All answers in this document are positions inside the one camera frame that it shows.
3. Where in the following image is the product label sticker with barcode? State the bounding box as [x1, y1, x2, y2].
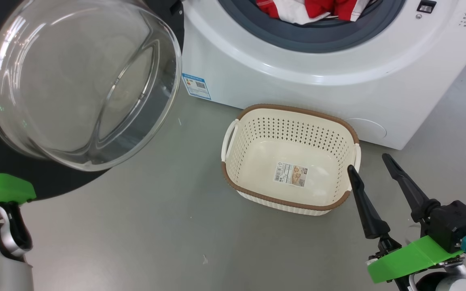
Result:
[273, 162, 309, 187]

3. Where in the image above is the blue energy label sticker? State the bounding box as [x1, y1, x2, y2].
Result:
[182, 73, 212, 100]

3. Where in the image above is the white front-load washing machine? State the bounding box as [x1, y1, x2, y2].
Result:
[180, 0, 466, 150]

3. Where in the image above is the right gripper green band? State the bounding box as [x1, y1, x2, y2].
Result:
[347, 153, 464, 283]

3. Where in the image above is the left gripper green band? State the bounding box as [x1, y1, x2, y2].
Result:
[0, 173, 37, 205]

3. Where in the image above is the cream basket brown rim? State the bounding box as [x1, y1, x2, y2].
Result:
[221, 104, 362, 216]

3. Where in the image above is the black glass washer door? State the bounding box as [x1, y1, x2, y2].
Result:
[0, 0, 185, 201]

